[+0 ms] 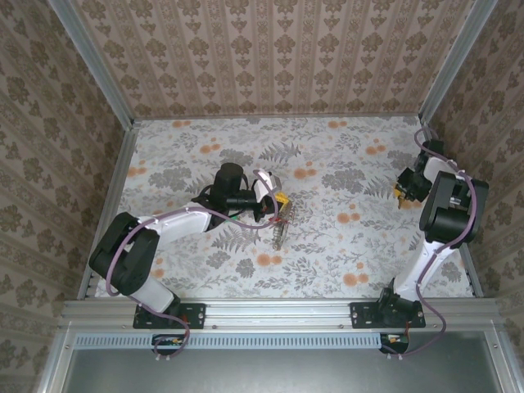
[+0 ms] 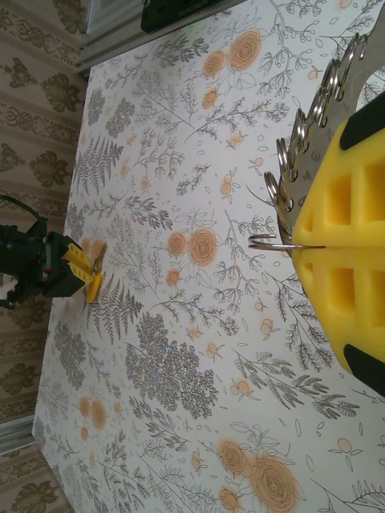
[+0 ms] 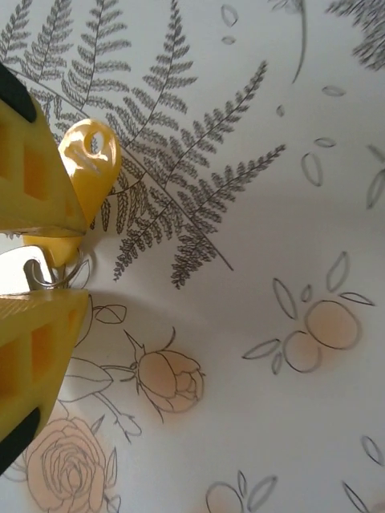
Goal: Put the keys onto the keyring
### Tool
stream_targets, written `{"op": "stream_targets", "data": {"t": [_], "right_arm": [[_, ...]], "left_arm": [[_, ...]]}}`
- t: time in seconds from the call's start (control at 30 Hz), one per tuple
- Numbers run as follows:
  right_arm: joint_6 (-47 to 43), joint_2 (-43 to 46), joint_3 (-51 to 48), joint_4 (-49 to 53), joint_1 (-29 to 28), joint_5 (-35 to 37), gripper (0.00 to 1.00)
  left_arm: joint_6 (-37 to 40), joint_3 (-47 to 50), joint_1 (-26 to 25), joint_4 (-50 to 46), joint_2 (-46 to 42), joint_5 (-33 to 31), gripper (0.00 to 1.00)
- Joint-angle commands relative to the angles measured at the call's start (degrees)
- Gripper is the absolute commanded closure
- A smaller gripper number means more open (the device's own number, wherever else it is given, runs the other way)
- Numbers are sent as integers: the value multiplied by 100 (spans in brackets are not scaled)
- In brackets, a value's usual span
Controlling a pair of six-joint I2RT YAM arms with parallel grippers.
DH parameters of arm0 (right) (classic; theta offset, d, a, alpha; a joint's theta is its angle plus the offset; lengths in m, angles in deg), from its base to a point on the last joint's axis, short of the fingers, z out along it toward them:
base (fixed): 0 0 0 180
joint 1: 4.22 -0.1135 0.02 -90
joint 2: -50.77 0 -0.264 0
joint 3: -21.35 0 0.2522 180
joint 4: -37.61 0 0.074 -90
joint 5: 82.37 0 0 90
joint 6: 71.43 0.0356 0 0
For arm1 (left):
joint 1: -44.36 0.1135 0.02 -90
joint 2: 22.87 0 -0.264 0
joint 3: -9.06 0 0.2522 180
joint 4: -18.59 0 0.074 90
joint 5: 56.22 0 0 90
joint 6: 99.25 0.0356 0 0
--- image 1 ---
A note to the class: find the green key tag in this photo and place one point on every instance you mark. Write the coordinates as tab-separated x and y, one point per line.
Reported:
234	219

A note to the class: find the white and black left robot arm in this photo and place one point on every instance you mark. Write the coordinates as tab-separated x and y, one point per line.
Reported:
180	223

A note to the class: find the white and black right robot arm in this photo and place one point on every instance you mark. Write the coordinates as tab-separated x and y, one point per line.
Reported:
450	221

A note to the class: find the grey metal sheet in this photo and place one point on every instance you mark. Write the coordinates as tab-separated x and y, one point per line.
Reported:
266	372

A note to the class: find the aluminium table edge rail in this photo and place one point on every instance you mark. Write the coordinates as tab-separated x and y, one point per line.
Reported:
123	159
471	278

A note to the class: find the wide aluminium mounting rail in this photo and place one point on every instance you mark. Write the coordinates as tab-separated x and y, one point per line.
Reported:
278	313

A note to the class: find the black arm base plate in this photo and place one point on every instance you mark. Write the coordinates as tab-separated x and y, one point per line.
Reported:
360	316
196	315

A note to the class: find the aluminium frame post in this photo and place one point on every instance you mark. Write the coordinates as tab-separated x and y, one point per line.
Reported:
93	61
455	61

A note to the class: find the aluminium frame rail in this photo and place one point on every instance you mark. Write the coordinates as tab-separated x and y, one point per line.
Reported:
509	372
57	360

